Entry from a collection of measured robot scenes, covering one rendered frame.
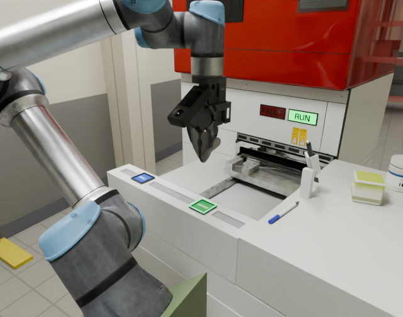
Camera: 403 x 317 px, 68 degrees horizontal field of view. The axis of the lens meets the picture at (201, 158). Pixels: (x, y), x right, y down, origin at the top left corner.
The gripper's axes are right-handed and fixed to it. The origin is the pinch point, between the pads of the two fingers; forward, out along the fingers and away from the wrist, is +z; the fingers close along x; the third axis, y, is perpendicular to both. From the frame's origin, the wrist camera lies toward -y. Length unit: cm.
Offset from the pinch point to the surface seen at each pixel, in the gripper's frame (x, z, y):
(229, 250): -12.8, 19.2, -4.0
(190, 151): 60, 31, 59
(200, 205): 0.8, 14.3, 0.5
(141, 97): 177, 24, 117
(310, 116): -4, 0, 58
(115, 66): 185, -4, 98
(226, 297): -12.2, 34.8, -4.0
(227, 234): -12.0, 15.1, -4.0
